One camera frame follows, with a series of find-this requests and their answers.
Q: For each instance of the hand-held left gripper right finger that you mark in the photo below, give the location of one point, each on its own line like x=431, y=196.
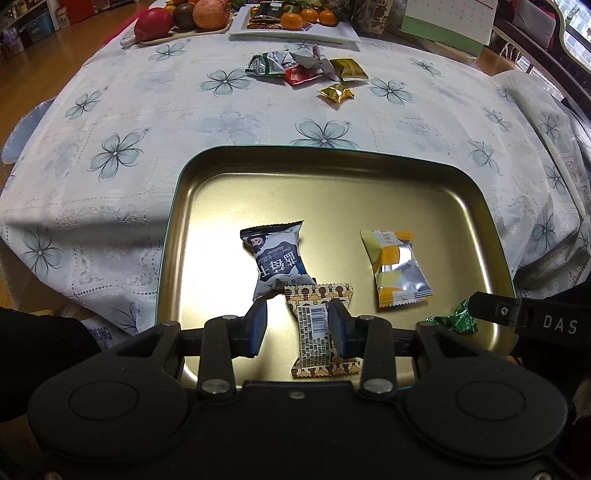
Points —
x=336, y=328

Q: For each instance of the grey red cushion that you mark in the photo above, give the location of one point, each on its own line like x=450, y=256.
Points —
x=535, y=14

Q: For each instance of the pink yellow apple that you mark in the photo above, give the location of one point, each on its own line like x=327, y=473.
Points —
x=210, y=14

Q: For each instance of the green foil candy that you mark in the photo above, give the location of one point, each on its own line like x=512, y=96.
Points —
x=455, y=321

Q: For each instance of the white rectangular plate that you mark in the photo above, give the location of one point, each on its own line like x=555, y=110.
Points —
x=323, y=33

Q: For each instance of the desk calendar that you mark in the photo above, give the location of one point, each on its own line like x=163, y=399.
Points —
x=443, y=27

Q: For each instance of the brown patterned snack packet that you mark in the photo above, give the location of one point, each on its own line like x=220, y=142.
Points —
x=314, y=327

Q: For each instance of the white printed plastic bag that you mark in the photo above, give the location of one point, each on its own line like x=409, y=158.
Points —
x=99, y=337

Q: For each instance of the dark patterned canister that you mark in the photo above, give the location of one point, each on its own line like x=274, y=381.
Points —
x=371, y=16

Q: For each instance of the beige fruit tray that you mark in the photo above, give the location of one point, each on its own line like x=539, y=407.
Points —
x=184, y=34

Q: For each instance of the green white snack packet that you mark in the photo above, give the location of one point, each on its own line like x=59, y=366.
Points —
x=263, y=64

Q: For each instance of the yellow silver snack packet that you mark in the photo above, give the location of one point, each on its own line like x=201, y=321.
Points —
x=397, y=272

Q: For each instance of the red apple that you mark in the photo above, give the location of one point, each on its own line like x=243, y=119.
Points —
x=152, y=23

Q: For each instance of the red white snack packet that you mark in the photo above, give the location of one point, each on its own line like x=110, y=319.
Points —
x=298, y=76

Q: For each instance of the silver crinkled snack packet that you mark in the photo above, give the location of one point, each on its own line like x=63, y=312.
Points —
x=314, y=60

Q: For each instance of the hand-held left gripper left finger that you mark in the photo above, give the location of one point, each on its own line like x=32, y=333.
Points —
x=258, y=328

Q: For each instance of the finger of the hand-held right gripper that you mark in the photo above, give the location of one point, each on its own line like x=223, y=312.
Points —
x=496, y=309

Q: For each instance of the blue storage bin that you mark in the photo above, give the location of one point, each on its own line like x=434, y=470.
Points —
x=34, y=24

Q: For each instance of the orange mandarin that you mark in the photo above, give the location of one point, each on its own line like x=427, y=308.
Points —
x=328, y=17
x=309, y=15
x=292, y=21

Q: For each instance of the dark round fruit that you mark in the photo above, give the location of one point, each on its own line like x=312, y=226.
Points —
x=183, y=16

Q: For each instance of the fluffy beige fabric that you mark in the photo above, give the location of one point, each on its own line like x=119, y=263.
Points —
x=582, y=401

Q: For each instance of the red storage box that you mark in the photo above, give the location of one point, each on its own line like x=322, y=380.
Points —
x=74, y=7

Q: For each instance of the gold metal tin tray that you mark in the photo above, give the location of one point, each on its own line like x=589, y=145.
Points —
x=332, y=207

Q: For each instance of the window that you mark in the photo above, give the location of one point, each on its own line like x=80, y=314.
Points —
x=579, y=11

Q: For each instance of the black snack packet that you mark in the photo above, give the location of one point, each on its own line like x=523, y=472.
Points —
x=270, y=7

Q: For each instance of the yellow green snack packet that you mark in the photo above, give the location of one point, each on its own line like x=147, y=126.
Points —
x=348, y=69

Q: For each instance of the dark wooden framed sofa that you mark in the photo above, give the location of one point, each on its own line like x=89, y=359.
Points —
x=545, y=55

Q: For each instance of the dark blue white snack packet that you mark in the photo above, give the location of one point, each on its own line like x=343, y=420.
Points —
x=277, y=263

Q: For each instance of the gold foil candy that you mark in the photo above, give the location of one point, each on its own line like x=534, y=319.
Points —
x=336, y=93

